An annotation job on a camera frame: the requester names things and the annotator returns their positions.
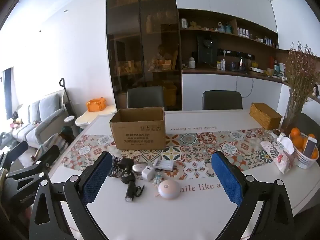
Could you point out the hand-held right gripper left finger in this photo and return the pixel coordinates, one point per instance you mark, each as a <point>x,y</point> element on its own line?
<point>97,178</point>

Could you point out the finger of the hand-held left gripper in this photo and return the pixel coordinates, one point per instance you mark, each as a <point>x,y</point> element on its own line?
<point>15,150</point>
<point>47,156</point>

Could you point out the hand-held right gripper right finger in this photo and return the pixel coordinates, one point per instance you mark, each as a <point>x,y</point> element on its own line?
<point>227,180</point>

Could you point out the silver oval device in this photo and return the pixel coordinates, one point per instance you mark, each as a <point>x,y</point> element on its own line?
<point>139,168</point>

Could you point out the brown cardboard box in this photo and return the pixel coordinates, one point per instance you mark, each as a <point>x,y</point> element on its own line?
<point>137,135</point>

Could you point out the striped cloth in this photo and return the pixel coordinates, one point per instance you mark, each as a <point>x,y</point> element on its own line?
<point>56,142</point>

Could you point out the stuffed toys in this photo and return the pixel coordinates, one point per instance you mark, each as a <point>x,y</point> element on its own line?
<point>16,125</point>

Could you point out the dark green cap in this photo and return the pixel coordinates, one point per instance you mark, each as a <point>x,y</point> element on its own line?
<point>68,132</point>

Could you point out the grey sofa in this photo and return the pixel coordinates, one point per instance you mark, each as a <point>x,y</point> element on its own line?
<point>45,120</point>

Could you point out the floral printed table mat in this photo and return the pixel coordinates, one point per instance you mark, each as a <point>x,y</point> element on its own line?
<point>200,140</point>

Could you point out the white plug charger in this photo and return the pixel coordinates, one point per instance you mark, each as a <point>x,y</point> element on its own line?
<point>147,175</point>

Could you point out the floral tissue cover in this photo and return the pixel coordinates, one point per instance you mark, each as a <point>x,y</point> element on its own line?
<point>277,158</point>

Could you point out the round white pink device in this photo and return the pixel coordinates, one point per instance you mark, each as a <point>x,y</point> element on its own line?
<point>169,189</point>

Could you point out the white high chair tray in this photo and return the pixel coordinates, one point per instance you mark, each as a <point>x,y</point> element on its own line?
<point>92,117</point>

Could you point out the dark blue curtain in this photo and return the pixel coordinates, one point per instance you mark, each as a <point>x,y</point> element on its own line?
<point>7,90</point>

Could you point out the small toy figurine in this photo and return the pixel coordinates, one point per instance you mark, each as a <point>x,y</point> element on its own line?
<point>158,179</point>

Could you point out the white battery charger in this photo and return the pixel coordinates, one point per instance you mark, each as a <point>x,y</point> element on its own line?
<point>162,165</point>

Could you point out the orange plastic crate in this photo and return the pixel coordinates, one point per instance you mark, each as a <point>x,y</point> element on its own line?
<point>95,105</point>

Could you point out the woven wicker box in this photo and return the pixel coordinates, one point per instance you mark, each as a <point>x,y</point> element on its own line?
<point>265,116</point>

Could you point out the white plastic fruit basket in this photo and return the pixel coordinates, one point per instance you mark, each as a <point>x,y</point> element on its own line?
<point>303,161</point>

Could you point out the dark dining chair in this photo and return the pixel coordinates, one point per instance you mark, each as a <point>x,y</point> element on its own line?
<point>222,100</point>
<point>145,97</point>

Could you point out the orange fruit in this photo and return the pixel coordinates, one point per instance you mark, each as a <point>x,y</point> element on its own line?
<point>300,142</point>
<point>295,132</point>
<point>316,153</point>

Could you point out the glass vase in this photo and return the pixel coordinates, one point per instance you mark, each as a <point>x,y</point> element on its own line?
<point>291,120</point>

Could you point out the white smartphone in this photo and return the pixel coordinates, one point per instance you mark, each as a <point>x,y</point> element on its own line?
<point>310,146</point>

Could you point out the white counter cabinet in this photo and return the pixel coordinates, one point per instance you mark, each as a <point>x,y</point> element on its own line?
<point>212,82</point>

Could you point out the white paper roll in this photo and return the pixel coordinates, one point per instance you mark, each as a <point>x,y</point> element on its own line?
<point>257,69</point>

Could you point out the blender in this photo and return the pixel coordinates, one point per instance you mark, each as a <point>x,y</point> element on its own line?
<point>242,62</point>

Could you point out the small white bottle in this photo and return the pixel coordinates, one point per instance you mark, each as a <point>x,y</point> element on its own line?
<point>192,63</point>

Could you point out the dried flower bouquet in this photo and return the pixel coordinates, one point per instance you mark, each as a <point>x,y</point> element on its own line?
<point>302,75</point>

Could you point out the black coffee machine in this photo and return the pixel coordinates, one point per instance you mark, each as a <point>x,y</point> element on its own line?
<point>206,50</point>

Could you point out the dark glass cabinet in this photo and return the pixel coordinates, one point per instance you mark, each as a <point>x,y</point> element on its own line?
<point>130,42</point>

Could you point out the black wall power rail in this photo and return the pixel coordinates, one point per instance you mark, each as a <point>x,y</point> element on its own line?
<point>235,52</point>

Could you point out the wooden wall shelf unit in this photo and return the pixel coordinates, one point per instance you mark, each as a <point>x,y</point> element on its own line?
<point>190,45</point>

